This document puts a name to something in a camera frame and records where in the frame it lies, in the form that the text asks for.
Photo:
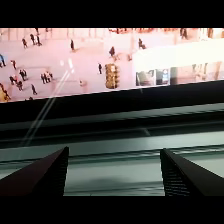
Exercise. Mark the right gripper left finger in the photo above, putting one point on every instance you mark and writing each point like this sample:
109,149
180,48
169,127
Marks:
43,176

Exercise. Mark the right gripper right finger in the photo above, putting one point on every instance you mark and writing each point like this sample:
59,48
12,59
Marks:
186,178

